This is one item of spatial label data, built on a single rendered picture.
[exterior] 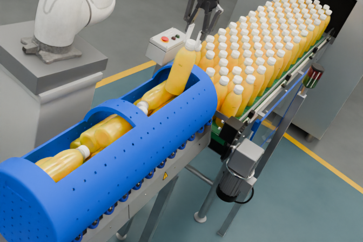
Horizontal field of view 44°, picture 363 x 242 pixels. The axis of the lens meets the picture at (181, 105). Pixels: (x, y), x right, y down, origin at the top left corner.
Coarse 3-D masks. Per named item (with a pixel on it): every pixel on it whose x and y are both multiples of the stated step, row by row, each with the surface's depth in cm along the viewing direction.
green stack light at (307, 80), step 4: (308, 76) 202; (304, 80) 205; (308, 80) 203; (312, 80) 202; (316, 80) 202; (304, 84) 205; (308, 84) 203; (312, 84) 203; (316, 84) 204; (312, 88) 205
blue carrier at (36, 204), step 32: (128, 96) 171; (192, 96) 164; (160, 128) 147; (192, 128) 165; (32, 160) 137; (96, 160) 125; (128, 160) 134; (160, 160) 151; (0, 192) 118; (32, 192) 110; (64, 192) 115; (96, 192) 123; (0, 224) 125; (32, 224) 116; (64, 224) 114
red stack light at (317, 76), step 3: (309, 69) 202; (312, 69) 200; (309, 72) 202; (312, 72) 200; (315, 72) 200; (318, 72) 199; (321, 72) 200; (309, 75) 202; (312, 75) 201; (315, 75) 200; (318, 75) 200; (321, 75) 201; (312, 78) 201; (315, 78) 201; (318, 78) 201
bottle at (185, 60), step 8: (184, 48) 160; (176, 56) 162; (184, 56) 160; (192, 56) 160; (176, 64) 162; (184, 64) 161; (192, 64) 162; (176, 72) 163; (184, 72) 163; (168, 80) 168; (176, 80) 165; (184, 80) 166; (168, 88) 168; (176, 88) 167; (184, 88) 170
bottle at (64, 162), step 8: (64, 152) 126; (72, 152) 127; (80, 152) 131; (48, 160) 123; (56, 160) 123; (64, 160) 124; (72, 160) 125; (80, 160) 128; (48, 168) 120; (56, 168) 121; (64, 168) 123; (72, 168) 125; (56, 176) 120; (64, 176) 123
